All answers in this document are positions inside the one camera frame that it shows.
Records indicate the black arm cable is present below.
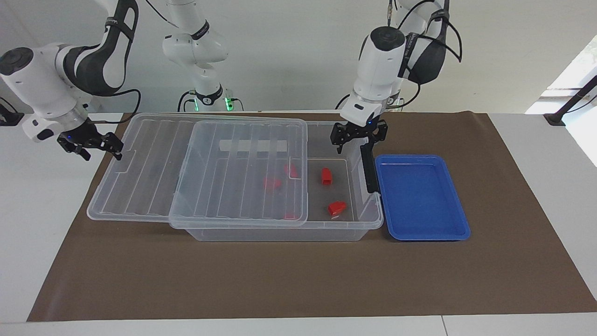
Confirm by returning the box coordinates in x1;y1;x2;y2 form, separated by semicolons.
86;89;142;126
387;0;463;63

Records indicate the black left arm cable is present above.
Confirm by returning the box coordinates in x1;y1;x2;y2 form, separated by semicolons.
387;0;463;63

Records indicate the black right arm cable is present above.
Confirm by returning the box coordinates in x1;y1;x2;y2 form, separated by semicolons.
86;89;142;126

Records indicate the clear plastic storage box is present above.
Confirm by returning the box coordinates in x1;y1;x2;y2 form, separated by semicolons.
169;120;384;242

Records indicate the clear ribbed box lid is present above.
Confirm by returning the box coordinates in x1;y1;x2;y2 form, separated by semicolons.
87;112;309;229

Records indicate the black stand with pole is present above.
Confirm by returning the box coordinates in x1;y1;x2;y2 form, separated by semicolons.
543;75;597;126

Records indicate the blue plastic tray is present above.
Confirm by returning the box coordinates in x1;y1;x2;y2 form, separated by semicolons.
375;154;471;242

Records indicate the brown table mat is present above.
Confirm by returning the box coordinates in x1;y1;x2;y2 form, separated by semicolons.
27;111;597;322

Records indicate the bright window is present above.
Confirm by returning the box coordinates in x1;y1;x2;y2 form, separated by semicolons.
525;35;597;115

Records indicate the black clamp mount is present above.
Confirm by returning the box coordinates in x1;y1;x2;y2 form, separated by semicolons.
0;96;24;126

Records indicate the black box latch handle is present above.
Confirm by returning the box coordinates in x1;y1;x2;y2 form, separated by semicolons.
360;141;380;194

